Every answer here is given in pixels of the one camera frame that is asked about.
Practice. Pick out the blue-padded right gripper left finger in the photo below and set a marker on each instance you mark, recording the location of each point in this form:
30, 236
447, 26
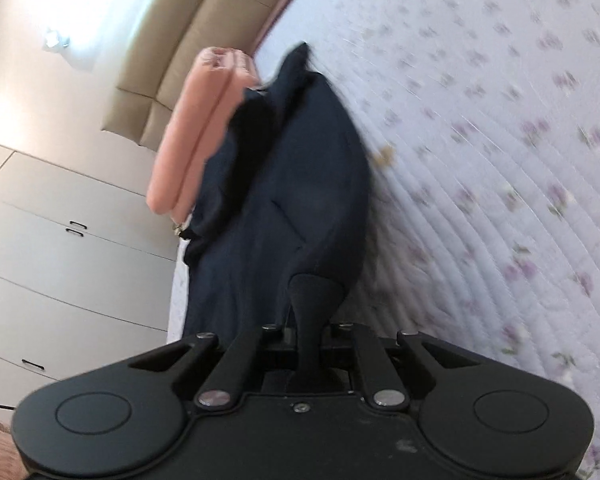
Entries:
301, 304

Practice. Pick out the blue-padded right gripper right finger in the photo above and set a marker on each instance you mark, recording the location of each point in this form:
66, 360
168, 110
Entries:
324, 301

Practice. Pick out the navy blue striped jacket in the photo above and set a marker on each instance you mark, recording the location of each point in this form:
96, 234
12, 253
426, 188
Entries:
287, 193

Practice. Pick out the folded pink blanket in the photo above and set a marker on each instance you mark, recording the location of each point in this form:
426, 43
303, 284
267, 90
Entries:
212, 91

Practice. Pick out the floral quilted bed cover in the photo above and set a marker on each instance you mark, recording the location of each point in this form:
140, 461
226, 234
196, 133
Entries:
482, 122

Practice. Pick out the beige leather headboard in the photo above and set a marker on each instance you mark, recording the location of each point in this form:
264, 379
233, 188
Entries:
169, 36

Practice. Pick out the white wardrobe with handles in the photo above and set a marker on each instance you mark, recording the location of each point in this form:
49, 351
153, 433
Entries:
85, 274

